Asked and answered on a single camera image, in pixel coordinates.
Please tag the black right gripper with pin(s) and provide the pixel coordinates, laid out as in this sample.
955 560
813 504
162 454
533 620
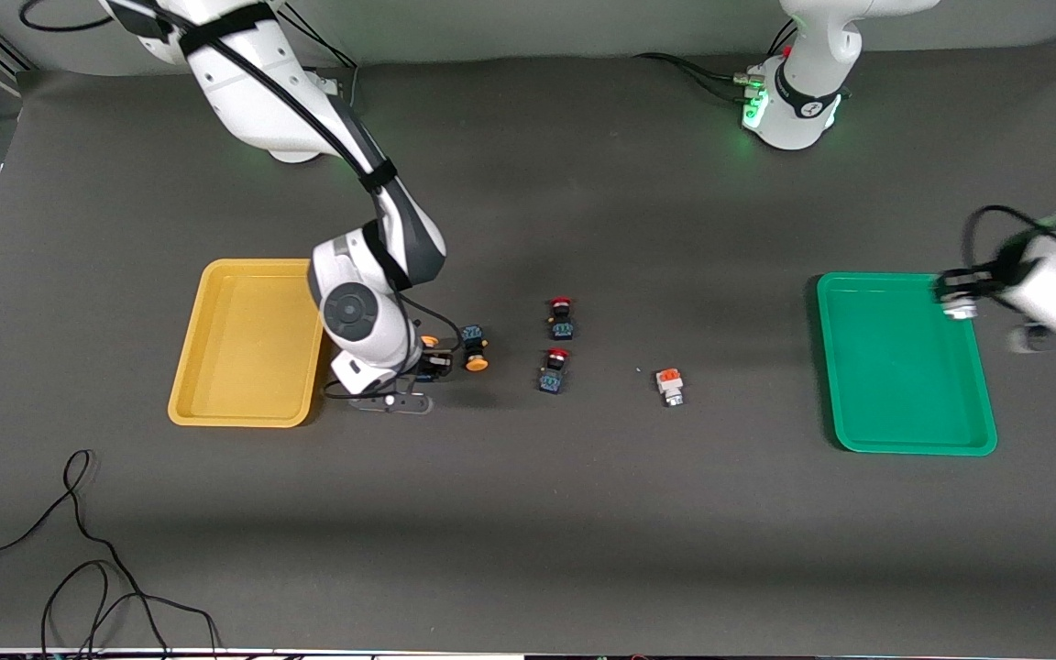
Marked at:
434 365

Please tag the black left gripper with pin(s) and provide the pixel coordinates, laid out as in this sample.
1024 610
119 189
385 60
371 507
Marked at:
975 279

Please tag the orange square push button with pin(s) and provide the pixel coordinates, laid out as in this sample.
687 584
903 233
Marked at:
669 380

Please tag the red mushroom push button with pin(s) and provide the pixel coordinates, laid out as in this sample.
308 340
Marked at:
552 379
563 327

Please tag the yellow mushroom push button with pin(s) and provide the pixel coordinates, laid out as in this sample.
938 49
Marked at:
430 341
473 337

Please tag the yellow plastic tray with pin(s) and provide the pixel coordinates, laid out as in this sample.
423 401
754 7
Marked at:
235 367

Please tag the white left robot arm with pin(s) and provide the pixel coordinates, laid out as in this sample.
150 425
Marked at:
808 55

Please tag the green plastic tray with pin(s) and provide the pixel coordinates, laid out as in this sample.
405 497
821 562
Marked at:
904 385

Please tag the dark grey table mat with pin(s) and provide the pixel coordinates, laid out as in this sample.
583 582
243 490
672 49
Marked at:
528 550

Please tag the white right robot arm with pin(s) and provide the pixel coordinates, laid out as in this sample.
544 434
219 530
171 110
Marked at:
253 101

